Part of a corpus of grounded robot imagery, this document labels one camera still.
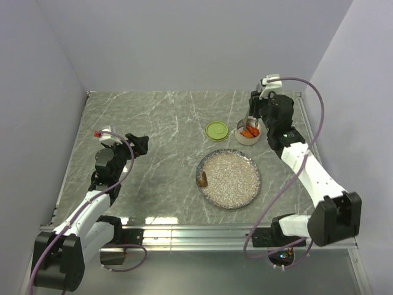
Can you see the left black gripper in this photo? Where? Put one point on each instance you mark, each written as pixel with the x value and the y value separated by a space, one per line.
pixel 140 143

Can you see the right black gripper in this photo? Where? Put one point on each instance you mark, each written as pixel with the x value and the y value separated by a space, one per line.
pixel 255 102

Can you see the orange chicken wing toy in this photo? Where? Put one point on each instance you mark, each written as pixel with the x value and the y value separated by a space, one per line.
pixel 246 134

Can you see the green round lid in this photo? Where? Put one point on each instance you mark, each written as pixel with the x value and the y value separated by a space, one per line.
pixel 216 131

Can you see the brown green food piece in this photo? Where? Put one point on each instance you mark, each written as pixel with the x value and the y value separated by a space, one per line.
pixel 203 182

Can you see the orange drumstick toy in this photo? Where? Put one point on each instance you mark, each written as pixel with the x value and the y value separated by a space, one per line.
pixel 253 131

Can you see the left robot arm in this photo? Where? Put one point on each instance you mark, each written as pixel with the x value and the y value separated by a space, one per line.
pixel 60 256

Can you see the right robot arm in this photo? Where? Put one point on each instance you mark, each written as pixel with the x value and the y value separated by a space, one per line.
pixel 337 213

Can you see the beige metal lunch container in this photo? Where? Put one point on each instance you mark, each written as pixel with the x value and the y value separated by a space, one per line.
pixel 243 140

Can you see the speckled ceramic plate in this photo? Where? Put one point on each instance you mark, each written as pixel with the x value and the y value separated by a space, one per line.
pixel 234 179

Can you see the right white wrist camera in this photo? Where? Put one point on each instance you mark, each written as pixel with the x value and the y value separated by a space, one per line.
pixel 269 84

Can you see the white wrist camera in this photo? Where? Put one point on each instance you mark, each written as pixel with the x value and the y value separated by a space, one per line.
pixel 269 84
pixel 107 138

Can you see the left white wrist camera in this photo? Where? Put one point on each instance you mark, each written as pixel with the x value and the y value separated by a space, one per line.
pixel 107 138

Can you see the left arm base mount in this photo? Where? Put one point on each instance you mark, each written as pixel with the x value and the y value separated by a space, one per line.
pixel 115 252

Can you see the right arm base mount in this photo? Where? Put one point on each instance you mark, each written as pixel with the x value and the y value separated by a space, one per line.
pixel 281 238

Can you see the aluminium frame rail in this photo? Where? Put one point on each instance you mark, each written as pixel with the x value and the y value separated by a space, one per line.
pixel 210 237

